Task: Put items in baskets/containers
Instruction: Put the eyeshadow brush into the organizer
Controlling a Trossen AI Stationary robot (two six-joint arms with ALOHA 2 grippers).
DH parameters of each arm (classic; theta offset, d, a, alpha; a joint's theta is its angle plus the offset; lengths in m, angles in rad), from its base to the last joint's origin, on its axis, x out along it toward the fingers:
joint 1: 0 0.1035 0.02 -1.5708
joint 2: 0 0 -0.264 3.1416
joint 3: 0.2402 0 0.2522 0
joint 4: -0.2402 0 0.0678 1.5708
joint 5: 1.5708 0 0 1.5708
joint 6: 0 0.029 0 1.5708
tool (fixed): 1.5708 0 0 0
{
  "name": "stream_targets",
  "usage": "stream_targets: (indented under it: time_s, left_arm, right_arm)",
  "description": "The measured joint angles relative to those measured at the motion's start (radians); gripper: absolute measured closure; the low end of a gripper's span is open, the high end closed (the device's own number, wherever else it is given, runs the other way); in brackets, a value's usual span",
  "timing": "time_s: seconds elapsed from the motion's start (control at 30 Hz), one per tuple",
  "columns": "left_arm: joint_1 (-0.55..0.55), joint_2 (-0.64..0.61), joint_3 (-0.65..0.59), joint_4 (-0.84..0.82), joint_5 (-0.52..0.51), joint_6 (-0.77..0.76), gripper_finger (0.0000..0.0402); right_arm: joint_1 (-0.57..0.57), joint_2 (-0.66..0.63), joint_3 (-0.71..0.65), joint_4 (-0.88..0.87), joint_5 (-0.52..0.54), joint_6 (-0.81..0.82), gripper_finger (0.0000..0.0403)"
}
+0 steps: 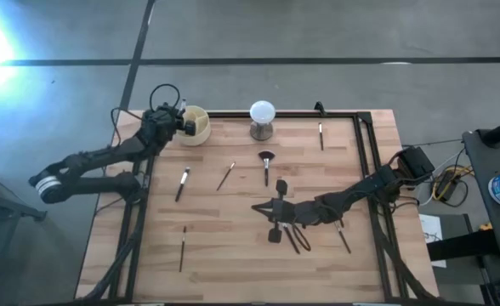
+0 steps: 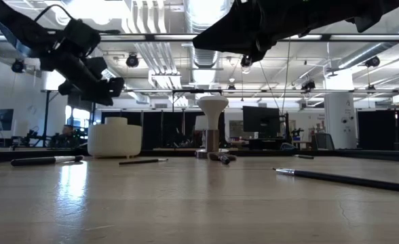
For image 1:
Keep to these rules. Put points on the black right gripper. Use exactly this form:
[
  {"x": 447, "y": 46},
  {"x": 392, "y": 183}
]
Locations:
[{"x": 294, "y": 211}]

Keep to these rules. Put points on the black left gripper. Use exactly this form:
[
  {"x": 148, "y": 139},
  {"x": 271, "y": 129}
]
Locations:
[{"x": 158, "y": 125}]

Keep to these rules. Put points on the black fan makeup brush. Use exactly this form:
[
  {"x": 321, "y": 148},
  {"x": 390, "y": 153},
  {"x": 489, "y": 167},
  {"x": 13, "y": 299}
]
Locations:
[{"x": 266, "y": 168}]

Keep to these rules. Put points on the thin brown detail brush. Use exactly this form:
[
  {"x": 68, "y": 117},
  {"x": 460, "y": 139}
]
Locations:
[
  {"x": 225, "y": 176},
  {"x": 182, "y": 251}
]

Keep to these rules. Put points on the black brush wide silver ferrule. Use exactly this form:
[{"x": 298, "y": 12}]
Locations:
[{"x": 182, "y": 185}]

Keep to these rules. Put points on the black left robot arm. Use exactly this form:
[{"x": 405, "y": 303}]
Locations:
[{"x": 105, "y": 155}]

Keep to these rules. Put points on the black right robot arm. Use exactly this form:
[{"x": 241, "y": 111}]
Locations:
[{"x": 360, "y": 189}]

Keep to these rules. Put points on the cream round divided organizer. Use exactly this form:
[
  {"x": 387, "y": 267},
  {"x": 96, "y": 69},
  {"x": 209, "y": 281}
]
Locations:
[{"x": 199, "y": 136}]

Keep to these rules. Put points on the white dome lamp metal base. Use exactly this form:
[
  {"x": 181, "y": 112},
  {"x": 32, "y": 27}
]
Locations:
[{"x": 262, "y": 111}]

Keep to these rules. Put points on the small black makeup brush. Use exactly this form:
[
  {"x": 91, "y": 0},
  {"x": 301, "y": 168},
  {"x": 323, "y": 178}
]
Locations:
[{"x": 320, "y": 136}]

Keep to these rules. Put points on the black edge clamp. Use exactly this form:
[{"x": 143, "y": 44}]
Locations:
[{"x": 320, "y": 108}]

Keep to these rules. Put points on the white paper sheet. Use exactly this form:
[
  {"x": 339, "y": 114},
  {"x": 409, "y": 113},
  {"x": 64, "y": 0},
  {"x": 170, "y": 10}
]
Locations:
[{"x": 430, "y": 229}]

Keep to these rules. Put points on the black cart base bar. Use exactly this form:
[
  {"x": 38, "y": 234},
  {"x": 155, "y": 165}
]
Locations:
[{"x": 462, "y": 245}]

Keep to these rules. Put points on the dark grey equipment cart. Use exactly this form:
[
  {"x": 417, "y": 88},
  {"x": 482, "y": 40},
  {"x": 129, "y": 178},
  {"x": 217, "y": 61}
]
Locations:
[{"x": 484, "y": 178}]

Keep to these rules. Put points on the black aluminium table frame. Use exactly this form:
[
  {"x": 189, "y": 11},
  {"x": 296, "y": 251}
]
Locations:
[{"x": 284, "y": 114}]

